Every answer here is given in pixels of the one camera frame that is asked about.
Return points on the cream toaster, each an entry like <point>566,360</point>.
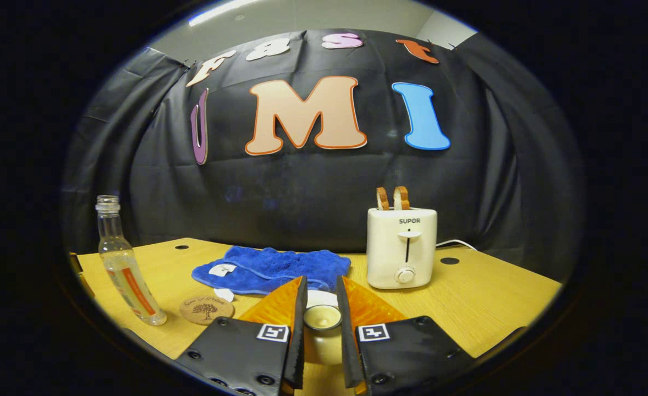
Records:
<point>395,253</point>

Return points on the blue towel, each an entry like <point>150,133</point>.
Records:
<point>280,267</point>

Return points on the cream teacup lid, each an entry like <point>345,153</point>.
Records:
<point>324,338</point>

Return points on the black backdrop cloth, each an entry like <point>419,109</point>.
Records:
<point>467,165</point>

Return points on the toast bread slice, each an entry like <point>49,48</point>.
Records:
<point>383,199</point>
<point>401,198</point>

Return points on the cream ceramic teacup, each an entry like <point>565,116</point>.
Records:
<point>322,298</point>

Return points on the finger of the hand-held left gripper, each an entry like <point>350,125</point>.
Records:
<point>84,283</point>

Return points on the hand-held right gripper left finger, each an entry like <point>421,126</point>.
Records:
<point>300,341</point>

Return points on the clear plastic water bottle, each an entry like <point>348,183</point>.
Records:
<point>131,280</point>

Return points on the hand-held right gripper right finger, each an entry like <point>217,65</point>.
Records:
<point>346,346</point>

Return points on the round wooden coaster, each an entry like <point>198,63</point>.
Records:
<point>206,311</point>

